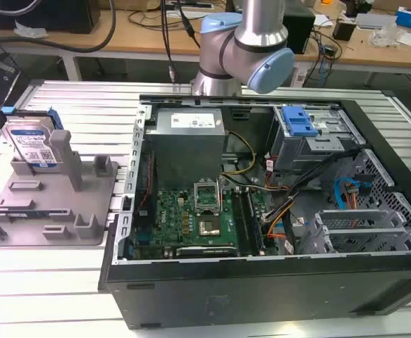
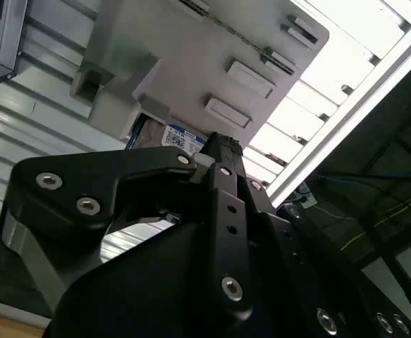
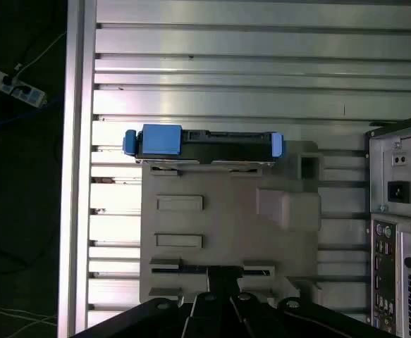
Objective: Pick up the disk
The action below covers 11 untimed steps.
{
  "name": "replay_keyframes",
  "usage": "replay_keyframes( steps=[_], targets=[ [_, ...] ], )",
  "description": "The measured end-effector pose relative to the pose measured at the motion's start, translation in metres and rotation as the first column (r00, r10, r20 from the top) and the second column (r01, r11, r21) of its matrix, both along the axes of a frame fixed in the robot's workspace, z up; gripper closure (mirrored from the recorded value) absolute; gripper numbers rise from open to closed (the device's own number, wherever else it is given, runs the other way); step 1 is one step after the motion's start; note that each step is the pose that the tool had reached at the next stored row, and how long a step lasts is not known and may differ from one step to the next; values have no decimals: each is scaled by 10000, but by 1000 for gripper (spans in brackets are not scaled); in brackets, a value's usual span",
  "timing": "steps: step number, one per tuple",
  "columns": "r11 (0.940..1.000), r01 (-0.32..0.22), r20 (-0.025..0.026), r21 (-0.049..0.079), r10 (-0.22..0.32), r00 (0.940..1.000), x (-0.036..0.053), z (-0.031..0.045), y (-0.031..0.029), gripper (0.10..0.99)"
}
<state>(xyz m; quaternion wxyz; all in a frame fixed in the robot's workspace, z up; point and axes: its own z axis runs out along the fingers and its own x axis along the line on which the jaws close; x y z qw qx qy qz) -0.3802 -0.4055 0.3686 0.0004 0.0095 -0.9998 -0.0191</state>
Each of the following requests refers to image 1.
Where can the RAM stick on rack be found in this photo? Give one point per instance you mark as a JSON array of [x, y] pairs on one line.
[[29, 213]]

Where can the black open PC case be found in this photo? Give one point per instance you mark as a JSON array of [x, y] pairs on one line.
[[261, 281]]

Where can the blue drive bay latch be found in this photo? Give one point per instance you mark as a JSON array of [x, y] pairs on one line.
[[298, 121]]

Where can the wooden desk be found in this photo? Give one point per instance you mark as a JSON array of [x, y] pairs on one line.
[[148, 35]]

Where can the black box on desk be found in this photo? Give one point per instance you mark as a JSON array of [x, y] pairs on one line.
[[343, 29]]

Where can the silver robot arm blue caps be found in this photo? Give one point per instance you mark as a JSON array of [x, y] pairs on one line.
[[249, 42]]

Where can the RAM slot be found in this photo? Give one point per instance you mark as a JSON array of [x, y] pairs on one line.
[[245, 218]]

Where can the hard disk in blue carrier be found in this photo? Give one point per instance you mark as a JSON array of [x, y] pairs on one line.
[[29, 137]]

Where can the black equipment on desk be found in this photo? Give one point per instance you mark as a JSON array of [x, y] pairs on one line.
[[39, 15]]

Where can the CPU socket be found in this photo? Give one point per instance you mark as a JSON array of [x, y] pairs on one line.
[[208, 227]]

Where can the grey power supply unit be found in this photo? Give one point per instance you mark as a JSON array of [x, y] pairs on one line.
[[187, 148]]

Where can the green motherboard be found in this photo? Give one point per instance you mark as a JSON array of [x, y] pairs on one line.
[[205, 222]]

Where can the grey metal drive cage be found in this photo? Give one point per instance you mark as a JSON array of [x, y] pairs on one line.
[[307, 148]]

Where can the grey parts rack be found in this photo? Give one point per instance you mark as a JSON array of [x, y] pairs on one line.
[[53, 207]]

